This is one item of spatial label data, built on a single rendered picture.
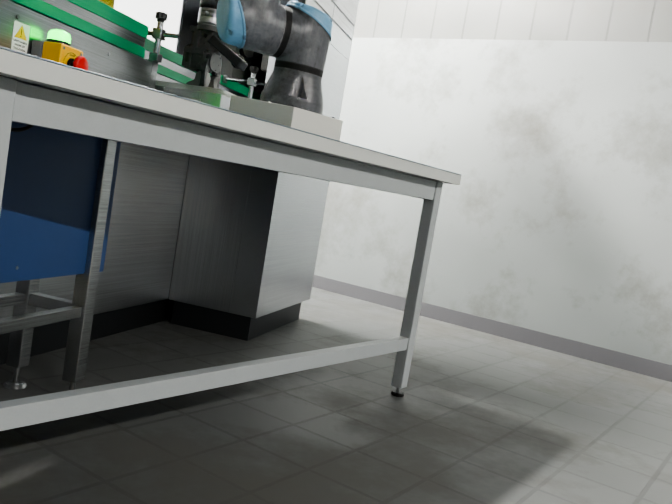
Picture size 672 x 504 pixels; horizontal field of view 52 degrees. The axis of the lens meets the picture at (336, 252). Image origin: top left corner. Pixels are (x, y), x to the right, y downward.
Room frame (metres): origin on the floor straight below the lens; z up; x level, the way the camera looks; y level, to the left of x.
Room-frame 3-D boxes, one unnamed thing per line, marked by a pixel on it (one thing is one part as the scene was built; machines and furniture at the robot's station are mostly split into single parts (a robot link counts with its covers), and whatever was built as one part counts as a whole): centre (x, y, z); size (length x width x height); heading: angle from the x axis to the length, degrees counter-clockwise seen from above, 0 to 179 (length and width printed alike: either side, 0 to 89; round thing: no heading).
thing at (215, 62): (1.90, 0.44, 0.94); 0.09 x 0.08 x 0.12; 77
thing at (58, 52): (1.41, 0.61, 0.79); 0.07 x 0.07 x 0.07; 75
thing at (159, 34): (1.84, 0.57, 0.95); 0.17 x 0.03 x 0.12; 75
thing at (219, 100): (1.93, 0.47, 0.79); 0.27 x 0.17 x 0.08; 75
